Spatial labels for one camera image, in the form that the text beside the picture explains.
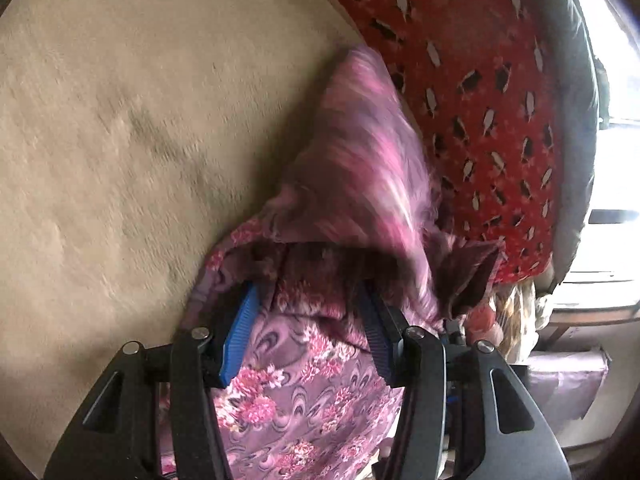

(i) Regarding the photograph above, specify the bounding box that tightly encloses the grey pillow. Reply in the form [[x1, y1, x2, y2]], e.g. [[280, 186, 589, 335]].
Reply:
[[525, 0, 601, 291]]

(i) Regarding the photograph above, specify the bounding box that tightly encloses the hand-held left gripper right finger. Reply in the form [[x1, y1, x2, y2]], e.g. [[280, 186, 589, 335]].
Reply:
[[356, 280, 573, 480]]

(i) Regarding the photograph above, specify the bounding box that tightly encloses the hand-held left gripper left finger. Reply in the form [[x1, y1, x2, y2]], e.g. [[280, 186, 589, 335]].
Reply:
[[44, 282, 261, 480]]

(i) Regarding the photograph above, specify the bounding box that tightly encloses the clear plastic bag of items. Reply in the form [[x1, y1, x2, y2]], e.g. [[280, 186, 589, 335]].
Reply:
[[480, 280, 551, 361]]

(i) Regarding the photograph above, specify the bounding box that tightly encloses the beige fleece blanket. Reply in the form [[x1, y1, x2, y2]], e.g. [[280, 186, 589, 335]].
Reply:
[[0, 0, 361, 476]]

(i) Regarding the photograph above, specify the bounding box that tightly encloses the red patterned bolster pillow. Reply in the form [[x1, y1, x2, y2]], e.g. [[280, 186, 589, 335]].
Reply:
[[307, 0, 566, 286]]

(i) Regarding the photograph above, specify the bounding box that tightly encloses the window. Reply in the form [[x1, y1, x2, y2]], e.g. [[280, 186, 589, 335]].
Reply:
[[570, 0, 640, 311]]

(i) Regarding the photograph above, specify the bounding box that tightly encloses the pale purple cloth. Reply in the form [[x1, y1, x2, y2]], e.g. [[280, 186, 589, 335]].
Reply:
[[525, 345, 613, 421]]

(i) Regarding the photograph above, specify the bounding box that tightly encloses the purple floral garment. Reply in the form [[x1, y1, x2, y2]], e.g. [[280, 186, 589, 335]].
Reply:
[[177, 45, 506, 480]]

